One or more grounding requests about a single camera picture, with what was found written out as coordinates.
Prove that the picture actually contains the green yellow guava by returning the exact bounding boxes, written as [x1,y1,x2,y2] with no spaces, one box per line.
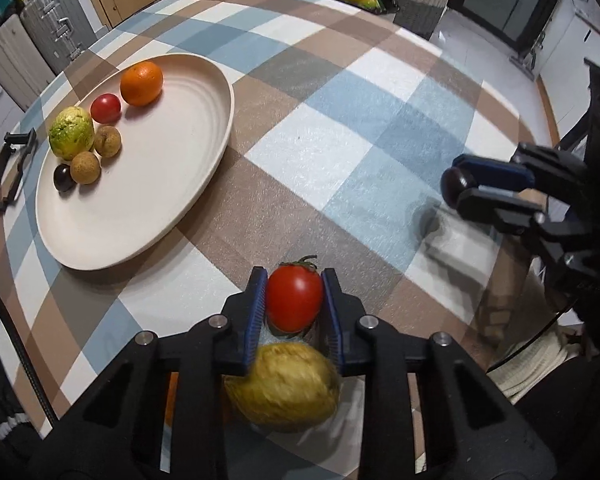
[48,106,95,157]

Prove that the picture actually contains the smooth orange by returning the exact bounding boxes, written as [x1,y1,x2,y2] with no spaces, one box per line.
[120,61,164,107]

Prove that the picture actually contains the dimpled orange tangerine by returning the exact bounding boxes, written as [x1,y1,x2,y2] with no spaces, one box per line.
[164,372,181,428]

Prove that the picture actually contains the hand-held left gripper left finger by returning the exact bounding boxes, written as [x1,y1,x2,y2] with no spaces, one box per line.
[30,266,268,480]

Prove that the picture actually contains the cream round plate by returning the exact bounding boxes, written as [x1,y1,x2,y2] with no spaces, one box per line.
[35,52,235,272]

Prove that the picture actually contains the silver suitcase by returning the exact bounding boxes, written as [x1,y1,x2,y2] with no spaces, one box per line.
[20,0,98,76]

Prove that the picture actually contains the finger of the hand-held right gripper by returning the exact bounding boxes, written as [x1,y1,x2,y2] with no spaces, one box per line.
[455,185,588,273]
[451,142,588,198]

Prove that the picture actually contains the beige suitcase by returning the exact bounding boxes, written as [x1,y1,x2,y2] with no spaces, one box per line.
[0,14,56,111]

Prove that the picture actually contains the dark purple plum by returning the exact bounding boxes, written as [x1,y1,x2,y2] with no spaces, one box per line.
[440,166,476,208]
[53,164,76,193]

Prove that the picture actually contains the grey floor mop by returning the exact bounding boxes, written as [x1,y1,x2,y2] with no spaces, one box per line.
[510,30,548,81]

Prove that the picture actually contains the yellow wrinkled guava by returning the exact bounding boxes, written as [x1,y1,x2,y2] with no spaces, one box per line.
[223,342,341,433]

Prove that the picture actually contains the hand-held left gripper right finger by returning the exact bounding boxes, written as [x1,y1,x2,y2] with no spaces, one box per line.
[320,267,566,480]

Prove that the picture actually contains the red tomato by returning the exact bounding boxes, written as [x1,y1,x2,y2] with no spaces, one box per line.
[265,256,325,333]
[90,93,122,123]

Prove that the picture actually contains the cream knitted cloth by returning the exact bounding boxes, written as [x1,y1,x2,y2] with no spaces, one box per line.
[485,330,596,406]

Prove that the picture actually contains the black corrugated cable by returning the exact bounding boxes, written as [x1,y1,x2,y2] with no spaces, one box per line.
[0,270,61,426]

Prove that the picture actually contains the black phone holder bracket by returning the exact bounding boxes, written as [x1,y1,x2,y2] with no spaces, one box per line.
[0,129,38,211]

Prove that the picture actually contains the brown longan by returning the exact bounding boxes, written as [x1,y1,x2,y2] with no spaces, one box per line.
[70,151,102,185]
[93,125,123,157]

